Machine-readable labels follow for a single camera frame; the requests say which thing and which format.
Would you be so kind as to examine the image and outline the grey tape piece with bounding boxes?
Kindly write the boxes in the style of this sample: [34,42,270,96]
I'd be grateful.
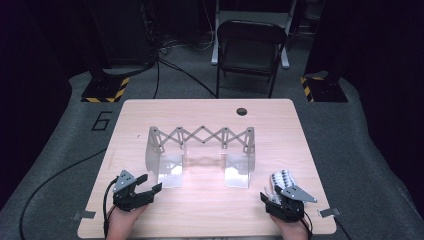
[72,210,97,221]
[317,207,343,219]

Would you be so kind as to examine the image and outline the black stand base striped edge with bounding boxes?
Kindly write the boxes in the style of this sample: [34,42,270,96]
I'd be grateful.
[80,66,130,104]
[299,70,349,103]

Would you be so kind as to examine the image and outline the person's right hand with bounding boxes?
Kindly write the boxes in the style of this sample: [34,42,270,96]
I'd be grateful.
[270,215,309,240]

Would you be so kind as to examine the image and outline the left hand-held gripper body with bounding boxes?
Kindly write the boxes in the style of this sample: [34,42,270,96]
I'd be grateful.
[112,169,155,212]

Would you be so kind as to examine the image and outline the white black patterned cloth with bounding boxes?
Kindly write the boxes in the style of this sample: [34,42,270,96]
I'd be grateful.
[264,169,296,204]

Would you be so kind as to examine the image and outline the black folding chair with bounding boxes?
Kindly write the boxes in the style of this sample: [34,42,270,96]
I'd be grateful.
[215,19,288,99]

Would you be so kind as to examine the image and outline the person's left hand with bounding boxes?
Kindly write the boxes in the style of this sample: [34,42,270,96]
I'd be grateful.
[106,203,149,240]

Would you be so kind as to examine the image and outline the expandable metal book rack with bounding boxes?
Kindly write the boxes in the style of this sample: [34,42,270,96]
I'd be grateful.
[145,125,256,189]

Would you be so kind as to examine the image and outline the long black floor cable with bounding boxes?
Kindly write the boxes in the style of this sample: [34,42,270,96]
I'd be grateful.
[18,148,108,240]

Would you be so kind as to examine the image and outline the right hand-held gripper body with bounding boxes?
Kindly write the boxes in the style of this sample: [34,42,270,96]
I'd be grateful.
[265,185,318,223]

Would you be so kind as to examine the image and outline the bundle of cables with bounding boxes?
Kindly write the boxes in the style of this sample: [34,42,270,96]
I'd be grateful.
[156,29,214,56]

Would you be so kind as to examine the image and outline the short black cable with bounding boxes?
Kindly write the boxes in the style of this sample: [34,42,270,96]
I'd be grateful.
[333,216,353,240]

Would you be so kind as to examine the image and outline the dark cabinet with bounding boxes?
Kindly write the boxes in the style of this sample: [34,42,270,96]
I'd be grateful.
[89,0,156,68]

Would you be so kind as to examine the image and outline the left hand-held gripper cable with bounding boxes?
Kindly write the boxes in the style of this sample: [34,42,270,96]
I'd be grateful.
[102,178,119,239]

